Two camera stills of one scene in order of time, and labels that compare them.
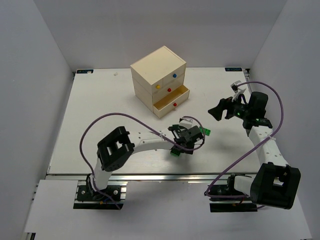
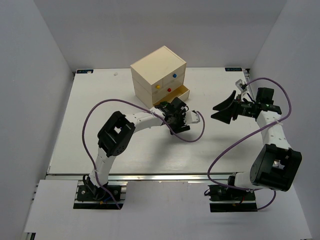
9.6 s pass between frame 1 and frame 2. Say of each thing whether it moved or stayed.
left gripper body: moved
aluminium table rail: stayed
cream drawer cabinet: stayed
